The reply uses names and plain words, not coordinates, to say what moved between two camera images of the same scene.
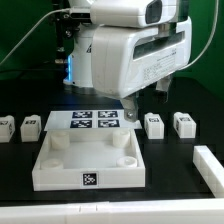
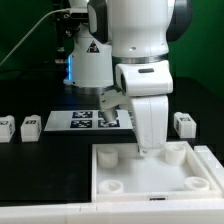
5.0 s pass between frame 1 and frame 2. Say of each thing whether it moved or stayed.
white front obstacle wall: stayed
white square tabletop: moved
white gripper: moved
